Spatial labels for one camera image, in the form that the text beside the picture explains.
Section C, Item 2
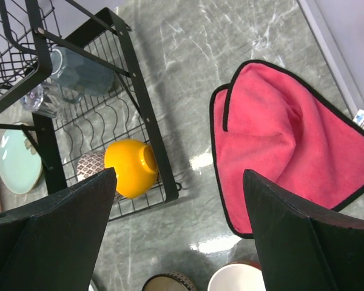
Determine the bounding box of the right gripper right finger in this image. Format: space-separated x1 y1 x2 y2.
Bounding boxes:
243 170 364 290

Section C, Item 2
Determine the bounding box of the pink red cloth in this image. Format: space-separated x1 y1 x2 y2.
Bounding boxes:
209 59 364 239

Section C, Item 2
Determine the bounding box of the orange bowl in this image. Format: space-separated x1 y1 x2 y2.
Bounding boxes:
104 139 159 199

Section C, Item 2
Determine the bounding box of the patterned purple bowl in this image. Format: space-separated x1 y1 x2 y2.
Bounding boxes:
76 151 105 182

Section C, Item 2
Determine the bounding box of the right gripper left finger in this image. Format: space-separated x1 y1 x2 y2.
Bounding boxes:
0 169 117 290

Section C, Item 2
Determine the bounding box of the clear faceted drinking glass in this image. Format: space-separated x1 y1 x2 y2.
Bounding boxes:
20 82 61 118

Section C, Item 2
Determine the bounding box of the black wire dish rack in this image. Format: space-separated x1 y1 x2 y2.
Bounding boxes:
0 1 181 220

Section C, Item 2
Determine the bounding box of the white bowl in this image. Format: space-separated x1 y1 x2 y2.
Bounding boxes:
207 263 266 291

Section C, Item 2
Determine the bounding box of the brown glazed bowl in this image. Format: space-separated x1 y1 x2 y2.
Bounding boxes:
142 272 198 291

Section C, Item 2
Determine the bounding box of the mint green flower plate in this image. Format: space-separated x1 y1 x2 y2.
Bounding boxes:
0 129 42 195

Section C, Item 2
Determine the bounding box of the white grey mug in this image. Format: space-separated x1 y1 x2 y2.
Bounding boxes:
50 46 116 104

